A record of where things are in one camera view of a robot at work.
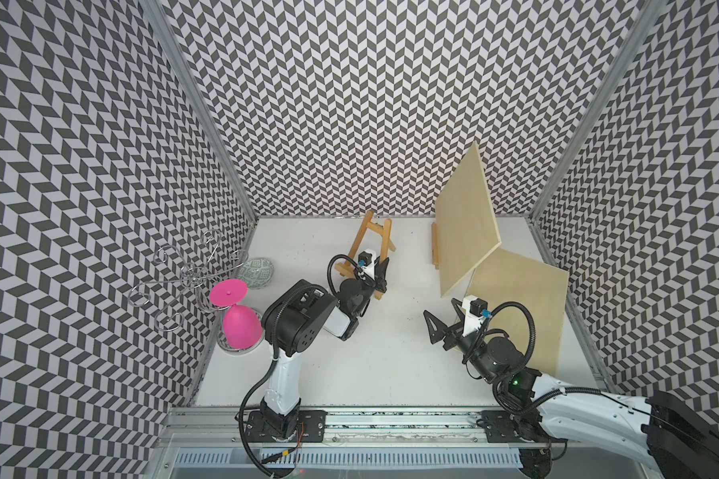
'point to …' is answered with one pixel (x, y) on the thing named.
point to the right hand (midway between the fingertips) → (438, 310)
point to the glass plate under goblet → (226, 345)
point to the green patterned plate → (257, 271)
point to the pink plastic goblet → (242, 324)
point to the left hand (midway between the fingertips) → (386, 258)
